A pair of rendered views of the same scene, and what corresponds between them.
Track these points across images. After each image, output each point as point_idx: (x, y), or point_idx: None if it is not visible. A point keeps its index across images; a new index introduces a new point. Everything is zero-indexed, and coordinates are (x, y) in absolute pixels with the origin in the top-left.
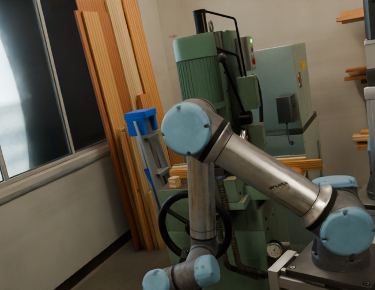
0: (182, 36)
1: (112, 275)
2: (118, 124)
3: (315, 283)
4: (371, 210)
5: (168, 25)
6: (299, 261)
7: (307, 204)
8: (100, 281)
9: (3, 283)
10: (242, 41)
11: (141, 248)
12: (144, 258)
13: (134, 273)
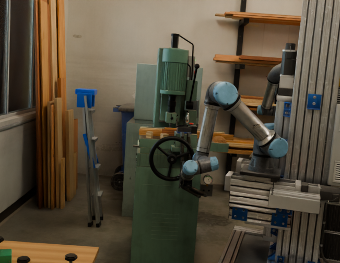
0: (86, 38)
1: (26, 222)
2: (46, 98)
3: (250, 180)
4: None
5: (74, 26)
6: (244, 169)
7: (266, 134)
8: (18, 225)
9: None
10: (191, 59)
11: (42, 206)
12: (49, 213)
13: (47, 221)
